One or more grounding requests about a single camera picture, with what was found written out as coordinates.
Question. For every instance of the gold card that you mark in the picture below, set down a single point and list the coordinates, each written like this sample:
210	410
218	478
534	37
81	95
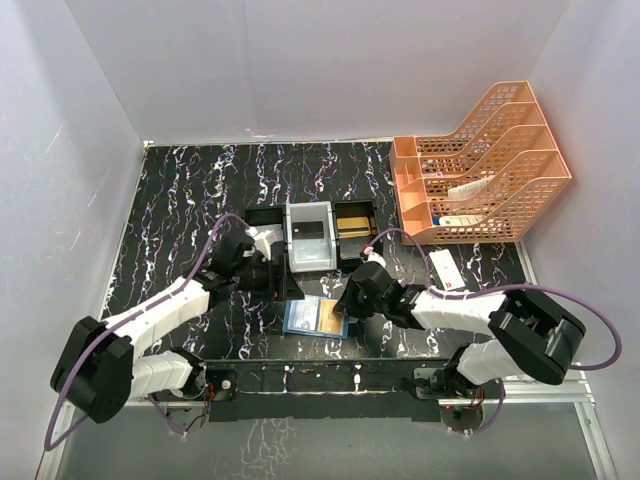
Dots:
330	322
352	227
373	229

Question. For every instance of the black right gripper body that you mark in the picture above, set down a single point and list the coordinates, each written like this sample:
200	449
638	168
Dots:
359	306

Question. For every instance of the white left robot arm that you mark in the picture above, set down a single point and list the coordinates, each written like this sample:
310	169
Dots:
104	364

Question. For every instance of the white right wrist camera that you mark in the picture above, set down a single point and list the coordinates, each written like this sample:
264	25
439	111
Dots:
370	255

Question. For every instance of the white middle card tray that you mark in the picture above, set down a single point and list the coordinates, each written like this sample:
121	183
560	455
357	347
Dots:
318	255

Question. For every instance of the black card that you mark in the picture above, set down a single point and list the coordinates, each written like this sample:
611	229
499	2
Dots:
308	230

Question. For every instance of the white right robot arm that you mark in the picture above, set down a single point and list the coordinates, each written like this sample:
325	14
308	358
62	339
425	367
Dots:
528	332

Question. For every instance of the orange plastic file organizer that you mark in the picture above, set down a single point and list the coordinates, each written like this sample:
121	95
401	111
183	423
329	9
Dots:
506	135

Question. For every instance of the aluminium frame rail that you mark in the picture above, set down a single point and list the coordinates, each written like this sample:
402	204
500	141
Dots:
496	385

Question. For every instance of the black right card tray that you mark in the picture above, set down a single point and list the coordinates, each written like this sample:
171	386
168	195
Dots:
349	249

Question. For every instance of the white bottle in organizer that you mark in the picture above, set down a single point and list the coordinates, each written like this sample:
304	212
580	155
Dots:
457	220

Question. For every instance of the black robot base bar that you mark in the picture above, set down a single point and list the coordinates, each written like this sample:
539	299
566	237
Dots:
336	389

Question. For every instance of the black card tray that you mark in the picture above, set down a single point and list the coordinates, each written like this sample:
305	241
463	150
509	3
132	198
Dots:
262	219
349	249

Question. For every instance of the black left card tray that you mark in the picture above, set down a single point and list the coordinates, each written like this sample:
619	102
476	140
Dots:
262	219

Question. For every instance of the blue card holder wallet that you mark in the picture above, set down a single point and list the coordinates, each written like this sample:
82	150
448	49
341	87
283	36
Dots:
301	317

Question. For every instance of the white paper in organizer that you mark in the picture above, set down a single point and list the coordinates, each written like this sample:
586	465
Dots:
468	190

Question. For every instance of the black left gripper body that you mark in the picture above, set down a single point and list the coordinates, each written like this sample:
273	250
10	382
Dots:
257	278

